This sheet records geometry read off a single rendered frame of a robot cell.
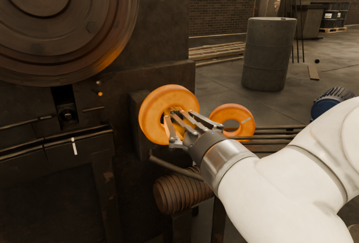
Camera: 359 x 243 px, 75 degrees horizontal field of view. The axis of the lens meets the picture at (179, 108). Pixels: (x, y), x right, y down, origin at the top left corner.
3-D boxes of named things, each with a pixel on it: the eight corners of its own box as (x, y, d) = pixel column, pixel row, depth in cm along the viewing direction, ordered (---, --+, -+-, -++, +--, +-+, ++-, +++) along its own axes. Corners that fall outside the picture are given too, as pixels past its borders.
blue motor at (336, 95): (304, 127, 220) (313, 93, 205) (321, 109, 258) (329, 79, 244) (342, 140, 201) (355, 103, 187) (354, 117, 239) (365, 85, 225)
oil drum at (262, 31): (232, 81, 344) (238, 16, 307) (262, 76, 369) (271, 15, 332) (262, 95, 296) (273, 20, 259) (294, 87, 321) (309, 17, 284)
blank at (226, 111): (223, 149, 85) (223, 155, 82) (198, 117, 81) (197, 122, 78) (262, 129, 80) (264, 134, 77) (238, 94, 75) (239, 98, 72)
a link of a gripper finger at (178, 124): (199, 149, 47) (193, 151, 46) (173, 123, 56) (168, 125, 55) (200, 133, 45) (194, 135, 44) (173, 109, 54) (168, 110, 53)
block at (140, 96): (131, 148, 92) (125, 91, 82) (150, 142, 95) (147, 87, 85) (140, 163, 83) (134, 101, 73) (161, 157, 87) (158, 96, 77)
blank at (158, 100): (133, 92, 53) (137, 98, 50) (193, 77, 59) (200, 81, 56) (142, 146, 61) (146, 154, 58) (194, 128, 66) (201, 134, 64)
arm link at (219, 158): (257, 190, 41) (235, 169, 46) (267, 148, 37) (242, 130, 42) (213, 210, 37) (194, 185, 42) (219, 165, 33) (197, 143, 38)
